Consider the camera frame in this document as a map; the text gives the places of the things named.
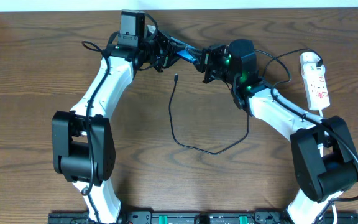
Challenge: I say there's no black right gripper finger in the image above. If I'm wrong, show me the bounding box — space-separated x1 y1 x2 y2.
194 57 208 73
186 47 208 61

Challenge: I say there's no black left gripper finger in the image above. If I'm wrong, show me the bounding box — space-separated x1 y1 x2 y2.
166 52 181 67
171 37 195 49

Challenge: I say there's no blue Galaxy smartphone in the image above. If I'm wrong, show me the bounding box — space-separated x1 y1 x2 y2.
176 48 197 64

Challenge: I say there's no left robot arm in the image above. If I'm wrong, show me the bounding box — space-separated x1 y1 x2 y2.
52 10 199 223

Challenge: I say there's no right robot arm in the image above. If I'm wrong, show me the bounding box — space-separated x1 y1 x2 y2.
186 39 358 223

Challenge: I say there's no white USB charger plug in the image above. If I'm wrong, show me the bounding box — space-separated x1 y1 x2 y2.
300 51 323 68

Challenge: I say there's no white power strip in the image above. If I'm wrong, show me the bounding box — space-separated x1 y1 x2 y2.
301 63 330 111

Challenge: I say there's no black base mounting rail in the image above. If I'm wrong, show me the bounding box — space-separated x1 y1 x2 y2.
47 210 358 224

